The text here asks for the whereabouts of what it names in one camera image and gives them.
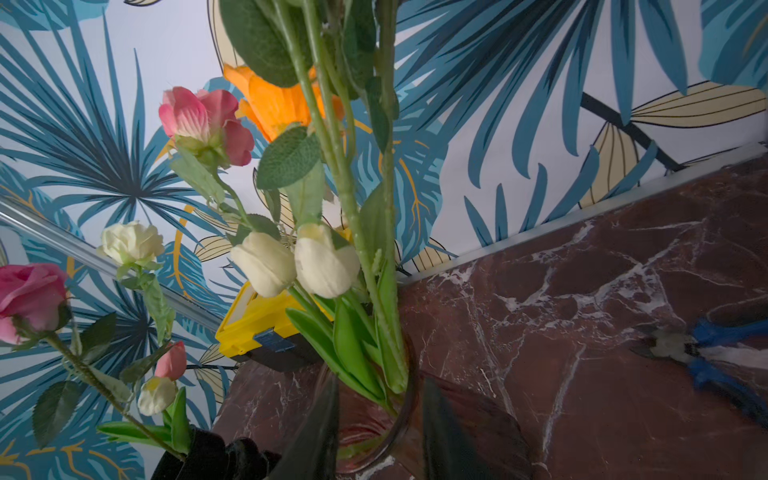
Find orange rose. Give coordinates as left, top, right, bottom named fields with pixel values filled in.
left=218, top=1, right=410, bottom=414

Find yellow black toolbox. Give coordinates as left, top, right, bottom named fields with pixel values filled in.
left=215, top=283, right=322, bottom=372

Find dark red glass vase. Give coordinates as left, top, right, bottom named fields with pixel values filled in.
left=315, top=340, right=533, bottom=479

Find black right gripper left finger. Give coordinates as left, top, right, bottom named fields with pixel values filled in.
left=267, top=376, right=340, bottom=480

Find pink red rose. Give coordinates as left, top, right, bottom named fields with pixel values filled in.
left=158, top=87, right=281, bottom=240

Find magenta rose bud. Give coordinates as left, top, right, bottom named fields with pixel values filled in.
left=1, top=263, right=176, bottom=447

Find glossy black vase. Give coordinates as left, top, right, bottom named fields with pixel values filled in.
left=149, top=427, right=283, bottom=480

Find cream rose stem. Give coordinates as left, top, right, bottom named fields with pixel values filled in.
left=98, top=221, right=176, bottom=342

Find pink white tulips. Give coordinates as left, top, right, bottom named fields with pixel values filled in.
left=97, top=341, right=192, bottom=462

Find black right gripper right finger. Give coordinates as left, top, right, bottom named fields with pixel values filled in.
left=422, top=379, right=493, bottom=480

